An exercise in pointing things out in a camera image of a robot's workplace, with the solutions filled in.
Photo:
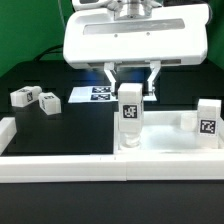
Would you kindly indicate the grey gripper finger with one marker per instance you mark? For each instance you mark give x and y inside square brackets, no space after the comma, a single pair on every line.
[155,67]

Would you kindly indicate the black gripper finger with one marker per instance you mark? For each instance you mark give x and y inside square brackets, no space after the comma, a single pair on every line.
[110,71]

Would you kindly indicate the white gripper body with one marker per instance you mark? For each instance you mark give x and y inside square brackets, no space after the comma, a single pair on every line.
[174,35]

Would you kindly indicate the white square tabletop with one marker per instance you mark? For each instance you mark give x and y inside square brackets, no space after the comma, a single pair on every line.
[162,133]

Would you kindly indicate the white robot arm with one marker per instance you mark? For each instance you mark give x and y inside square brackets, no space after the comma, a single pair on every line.
[127,9]

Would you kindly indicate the white sheet with fiducial tags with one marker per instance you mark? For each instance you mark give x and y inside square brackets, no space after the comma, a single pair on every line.
[96,94]

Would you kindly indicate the white L-shaped obstacle fence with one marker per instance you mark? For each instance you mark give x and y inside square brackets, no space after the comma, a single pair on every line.
[115,167]

